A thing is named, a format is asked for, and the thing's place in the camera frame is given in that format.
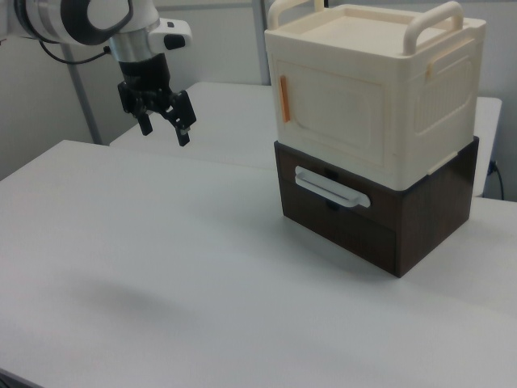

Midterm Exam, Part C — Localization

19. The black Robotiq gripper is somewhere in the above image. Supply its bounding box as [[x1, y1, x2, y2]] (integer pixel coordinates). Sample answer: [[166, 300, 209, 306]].
[[116, 53, 199, 148]]

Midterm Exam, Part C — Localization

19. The orange door handle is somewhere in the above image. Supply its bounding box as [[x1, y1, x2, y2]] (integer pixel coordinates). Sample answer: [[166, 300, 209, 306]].
[[279, 75, 291, 123]]

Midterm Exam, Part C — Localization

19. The cream cabinet door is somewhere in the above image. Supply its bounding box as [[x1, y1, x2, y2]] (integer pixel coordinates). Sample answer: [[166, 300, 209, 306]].
[[273, 58, 396, 183]]

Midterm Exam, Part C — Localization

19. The cream plastic cabinet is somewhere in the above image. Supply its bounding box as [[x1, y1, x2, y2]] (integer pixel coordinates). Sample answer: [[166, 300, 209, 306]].
[[264, 0, 487, 192]]

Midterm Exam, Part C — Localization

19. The dark brown drawer unit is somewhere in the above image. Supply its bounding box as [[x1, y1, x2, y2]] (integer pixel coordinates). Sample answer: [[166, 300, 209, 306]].
[[274, 136, 481, 279]]

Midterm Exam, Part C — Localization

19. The grey metal frame post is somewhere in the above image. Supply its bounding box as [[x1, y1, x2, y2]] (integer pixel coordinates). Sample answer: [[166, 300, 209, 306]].
[[60, 40, 103, 145], [249, 0, 269, 86]]

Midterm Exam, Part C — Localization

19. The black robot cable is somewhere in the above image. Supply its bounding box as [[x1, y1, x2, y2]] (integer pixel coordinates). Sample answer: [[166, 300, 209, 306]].
[[36, 38, 113, 65]]

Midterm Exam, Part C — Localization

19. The white drawer handle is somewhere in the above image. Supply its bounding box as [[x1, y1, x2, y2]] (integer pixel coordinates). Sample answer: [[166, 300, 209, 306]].
[[294, 165, 372, 209]]

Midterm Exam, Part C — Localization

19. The black wall cable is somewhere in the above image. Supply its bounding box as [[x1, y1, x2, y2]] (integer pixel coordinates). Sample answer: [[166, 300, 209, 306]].
[[487, 159, 506, 200]]

